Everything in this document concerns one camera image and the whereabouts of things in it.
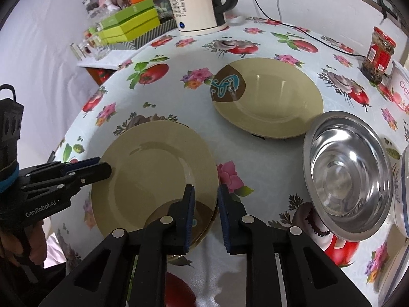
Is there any glass jar with dark lid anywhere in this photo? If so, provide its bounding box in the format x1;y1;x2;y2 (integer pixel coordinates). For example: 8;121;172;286
83;0;103;21

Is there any person's left hand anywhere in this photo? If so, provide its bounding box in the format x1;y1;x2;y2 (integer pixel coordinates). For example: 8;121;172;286
0;221;48;267

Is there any lime green box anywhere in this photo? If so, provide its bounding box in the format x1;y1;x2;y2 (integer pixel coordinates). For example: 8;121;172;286
102;17;162;45
96;8;160;39

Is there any stainless steel bowl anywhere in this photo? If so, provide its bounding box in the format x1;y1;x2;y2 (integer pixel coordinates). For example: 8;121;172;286
303;111;393;242

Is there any red label sauce jar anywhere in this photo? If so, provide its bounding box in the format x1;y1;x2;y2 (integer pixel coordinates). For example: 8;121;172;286
362;26;397;84

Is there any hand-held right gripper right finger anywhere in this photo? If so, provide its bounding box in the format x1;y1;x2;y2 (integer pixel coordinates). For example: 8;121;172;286
217;184;373;307

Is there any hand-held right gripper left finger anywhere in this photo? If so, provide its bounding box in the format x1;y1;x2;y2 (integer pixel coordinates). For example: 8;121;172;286
38;185;196;307

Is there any white yogurt tub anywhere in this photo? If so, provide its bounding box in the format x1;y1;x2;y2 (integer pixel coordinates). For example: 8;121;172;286
388;59;409;114

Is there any cream electric kettle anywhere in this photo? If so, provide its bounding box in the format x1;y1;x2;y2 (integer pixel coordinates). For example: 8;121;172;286
165;0;229;36

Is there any dark green box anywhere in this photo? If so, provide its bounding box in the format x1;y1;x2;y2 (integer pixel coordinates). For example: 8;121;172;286
99;0;155;31

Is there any clear glass cup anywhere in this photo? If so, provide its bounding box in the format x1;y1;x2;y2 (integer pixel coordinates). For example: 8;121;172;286
92;42;111;61

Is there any striped storage box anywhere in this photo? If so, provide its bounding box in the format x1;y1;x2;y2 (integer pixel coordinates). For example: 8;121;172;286
109;17;178;51

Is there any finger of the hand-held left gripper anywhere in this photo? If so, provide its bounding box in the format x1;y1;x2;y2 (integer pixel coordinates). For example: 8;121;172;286
21;157;101;183
22;162;112;199

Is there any olive green plate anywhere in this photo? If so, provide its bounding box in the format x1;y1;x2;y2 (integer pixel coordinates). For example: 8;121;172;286
91;122;219;247
210;58;324;140
166;179;221;264

